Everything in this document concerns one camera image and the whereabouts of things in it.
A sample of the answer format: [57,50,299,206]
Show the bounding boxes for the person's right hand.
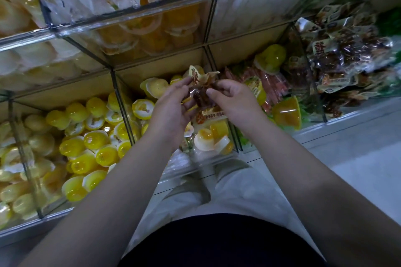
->
[206,79,270,141]

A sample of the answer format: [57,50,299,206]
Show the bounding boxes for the person's left hand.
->
[147,76,198,151]

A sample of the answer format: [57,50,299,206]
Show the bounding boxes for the jelly cup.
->
[188,65,228,128]

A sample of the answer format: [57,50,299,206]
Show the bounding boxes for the pile of pastel jelly cups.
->
[132,65,238,155]

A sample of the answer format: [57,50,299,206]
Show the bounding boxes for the pile of yellow jelly cups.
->
[45,91,142,203]

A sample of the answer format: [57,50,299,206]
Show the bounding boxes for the pile of brown snack packets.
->
[294,2,398,121]

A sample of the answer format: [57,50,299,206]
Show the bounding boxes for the pile of pale yellow jelly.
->
[0,113,66,227]

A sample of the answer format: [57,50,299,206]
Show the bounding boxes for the pile of orange-lid jelly cups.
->
[0,0,107,92]

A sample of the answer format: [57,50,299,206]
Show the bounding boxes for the person's right forearm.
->
[247,123,401,267]

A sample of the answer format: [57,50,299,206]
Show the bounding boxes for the person's left forearm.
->
[19,135,189,267]

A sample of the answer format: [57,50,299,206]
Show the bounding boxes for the light shoe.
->
[164,173,211,205]
[213,159,251,180]

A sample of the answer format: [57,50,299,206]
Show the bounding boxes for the light grey shorts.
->
[122,160,327,258]

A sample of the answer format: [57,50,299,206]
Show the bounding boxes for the black shirt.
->
[119,214,330,267]

